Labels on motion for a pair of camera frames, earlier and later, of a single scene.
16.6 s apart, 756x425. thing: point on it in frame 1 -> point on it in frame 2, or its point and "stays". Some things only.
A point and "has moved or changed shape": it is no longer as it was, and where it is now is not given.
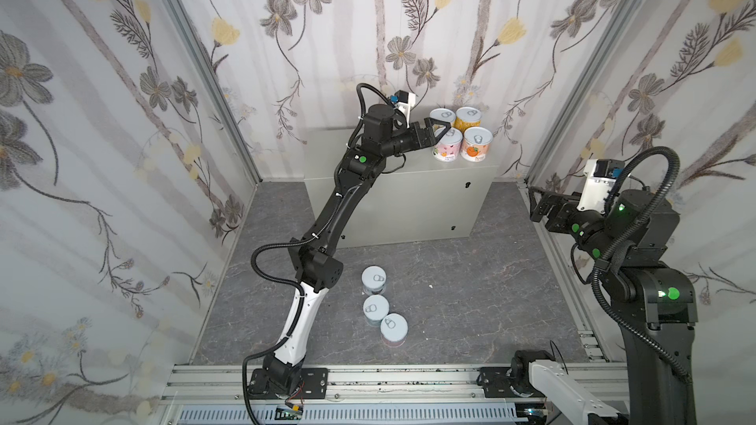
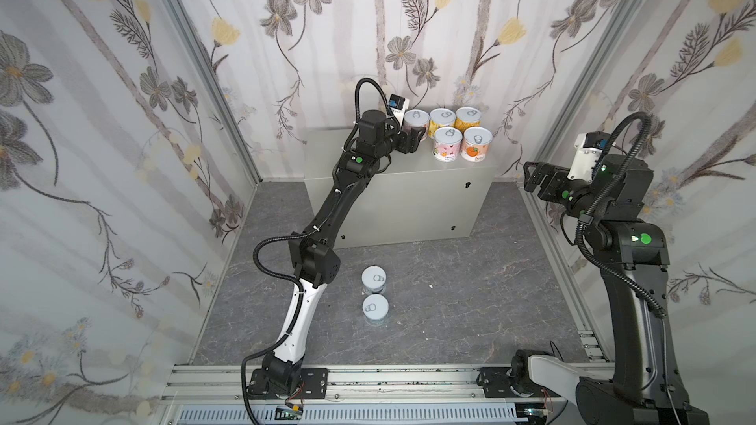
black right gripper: x=549 y=209 -> x=544 y=180
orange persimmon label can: x=475 y=144 stays
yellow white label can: x=443 y=114 stays
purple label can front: x=393 y=330 has moved or changed shape
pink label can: x=449 y=148 stays
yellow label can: x=467 y=117 stays
